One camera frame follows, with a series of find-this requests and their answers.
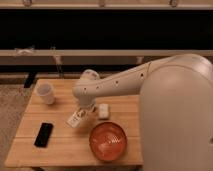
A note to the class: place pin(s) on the orange ceramic bowl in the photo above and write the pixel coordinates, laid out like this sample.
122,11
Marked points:
108,141

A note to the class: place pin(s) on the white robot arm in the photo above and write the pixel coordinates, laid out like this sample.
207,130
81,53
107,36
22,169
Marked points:
175,105

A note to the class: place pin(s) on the small white box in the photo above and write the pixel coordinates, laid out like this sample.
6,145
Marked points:
103,112

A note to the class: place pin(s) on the black smartphone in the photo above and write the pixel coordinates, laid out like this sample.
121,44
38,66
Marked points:
43,135

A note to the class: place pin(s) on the wooden table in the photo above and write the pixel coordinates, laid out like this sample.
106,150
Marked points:
69,146

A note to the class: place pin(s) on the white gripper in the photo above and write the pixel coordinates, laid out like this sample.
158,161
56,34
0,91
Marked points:
88,109

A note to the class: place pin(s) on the white plastic cup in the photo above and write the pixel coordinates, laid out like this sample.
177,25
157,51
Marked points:
46,93

